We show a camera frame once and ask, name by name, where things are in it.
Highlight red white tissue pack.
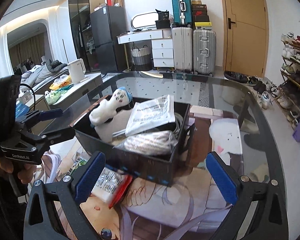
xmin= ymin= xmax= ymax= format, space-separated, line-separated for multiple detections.
xmin=91 ymin=167 xmax=133 ymax=209

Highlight wooden door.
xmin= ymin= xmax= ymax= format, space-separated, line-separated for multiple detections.
xmin=222 ymin=0 xmax=269 ymax=77

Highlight stacked shoe boxes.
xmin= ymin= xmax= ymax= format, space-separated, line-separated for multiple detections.
xmin=191 ymin=0 xmax=212 ymax=30

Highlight white printed plastic pouch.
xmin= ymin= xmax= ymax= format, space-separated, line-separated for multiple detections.
xmin=125 ymin=95 xmax=175 ymax=137

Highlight black refrigerator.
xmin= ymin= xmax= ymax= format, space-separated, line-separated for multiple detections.
xmin=90 ymin=5 xmax=128 ymax=74

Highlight teal suitcase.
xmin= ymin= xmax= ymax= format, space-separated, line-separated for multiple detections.
xmin=172 ymin=0 xmax=193 ymax=28

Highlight black cardboard box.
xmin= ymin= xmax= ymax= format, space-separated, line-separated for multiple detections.
xmin=72 ymin=93 xmax=190 ymax=186

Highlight white suitcase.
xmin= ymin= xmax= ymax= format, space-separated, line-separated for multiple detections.
xmin=172 ymin=27 xmax=193 ymax=72

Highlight silver suitcase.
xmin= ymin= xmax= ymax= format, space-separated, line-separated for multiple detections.
xmin=193 ymin=29 xmax=216 ymax=76

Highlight white electric kettle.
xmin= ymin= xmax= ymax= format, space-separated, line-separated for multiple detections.
xmin=68 ymin=59 xmax=86 ymax=84

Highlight white foam piece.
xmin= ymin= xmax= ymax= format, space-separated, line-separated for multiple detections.
xmin=95 ymin=109 xmax=132 ymax=142

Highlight shoe rack with shoes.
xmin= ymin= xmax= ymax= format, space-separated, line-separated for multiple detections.
xmin=276 ymin=32 xmax=300 ymax=129

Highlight white blue plush doll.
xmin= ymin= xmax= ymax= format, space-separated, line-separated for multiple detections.
xmin=89 ymin=87 xmax=133 ymax=126

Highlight striped cloth in bag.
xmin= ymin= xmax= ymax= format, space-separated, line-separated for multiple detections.
xmin=114 ymin=131 xmax=178 ymax=156

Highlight white drawer desk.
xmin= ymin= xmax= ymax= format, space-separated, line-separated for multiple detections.
xmin=117 ymin=29 xmax=174 ymax=71

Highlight person's hand on handle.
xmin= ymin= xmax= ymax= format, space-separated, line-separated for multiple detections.
xmin=0 ymin=158 xmax=38 ymax=185

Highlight green white packet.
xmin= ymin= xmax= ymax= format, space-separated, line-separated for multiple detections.
xmin=63 ymin=157 xmax=88 ymax=176

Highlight woven laundry basket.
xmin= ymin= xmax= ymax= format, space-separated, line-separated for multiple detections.
xmin=131 ymin=45 xmax=152 ymax=71

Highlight dark glass cabinet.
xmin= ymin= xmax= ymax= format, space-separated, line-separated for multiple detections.
xmin=68 ymin=0 xmax=105 ymax=73

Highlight white coiled cable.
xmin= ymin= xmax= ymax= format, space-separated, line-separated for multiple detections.
xmin=112 ymin=112 xmax=184 ymax=138

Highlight oval mirror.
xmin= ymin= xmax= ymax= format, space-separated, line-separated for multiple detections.
xmin=130 ymin=12 xmax=159 ymax=30

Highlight anime printed desk mat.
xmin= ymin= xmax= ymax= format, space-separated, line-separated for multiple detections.
xmin=29 ymin=104 xmax=243 ymax=240

